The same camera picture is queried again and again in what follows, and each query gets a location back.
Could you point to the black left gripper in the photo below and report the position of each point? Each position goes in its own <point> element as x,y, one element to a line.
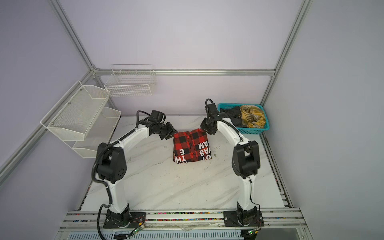
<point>171,130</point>

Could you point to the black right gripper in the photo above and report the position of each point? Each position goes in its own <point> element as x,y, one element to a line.
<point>202,126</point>

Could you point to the red black plaid shirt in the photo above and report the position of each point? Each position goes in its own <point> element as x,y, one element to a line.
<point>191,147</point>

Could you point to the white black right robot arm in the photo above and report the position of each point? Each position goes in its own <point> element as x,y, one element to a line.
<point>245,163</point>

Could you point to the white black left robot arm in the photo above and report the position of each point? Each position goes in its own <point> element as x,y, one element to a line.
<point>110,165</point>

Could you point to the dark grey shirt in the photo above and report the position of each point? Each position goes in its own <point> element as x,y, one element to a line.
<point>235,116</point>

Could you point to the teal plastic basket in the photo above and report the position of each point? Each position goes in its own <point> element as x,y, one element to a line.
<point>246,130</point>

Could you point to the yellow plaid shirt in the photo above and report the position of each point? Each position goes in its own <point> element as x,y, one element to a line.
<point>253,116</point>

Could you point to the white mesh lower shelf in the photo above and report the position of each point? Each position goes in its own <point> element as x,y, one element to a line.
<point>101,132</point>

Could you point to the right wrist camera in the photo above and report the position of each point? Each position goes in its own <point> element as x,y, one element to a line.
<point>211,110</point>

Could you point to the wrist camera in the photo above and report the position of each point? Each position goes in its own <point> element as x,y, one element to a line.
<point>211,110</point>
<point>157,115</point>

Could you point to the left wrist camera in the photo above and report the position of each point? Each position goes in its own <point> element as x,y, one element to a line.
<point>157,115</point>

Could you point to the white wire basket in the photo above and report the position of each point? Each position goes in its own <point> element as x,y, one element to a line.
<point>131,80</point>

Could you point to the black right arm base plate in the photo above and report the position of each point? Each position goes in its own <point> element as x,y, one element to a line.
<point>231,219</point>

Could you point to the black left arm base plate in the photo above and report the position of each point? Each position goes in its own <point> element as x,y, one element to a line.
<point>129,220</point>

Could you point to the aluminium mounting rail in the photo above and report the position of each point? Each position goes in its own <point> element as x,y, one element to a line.
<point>184,220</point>

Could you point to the aluminium frame profile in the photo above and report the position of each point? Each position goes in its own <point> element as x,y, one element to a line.
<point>8,168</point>

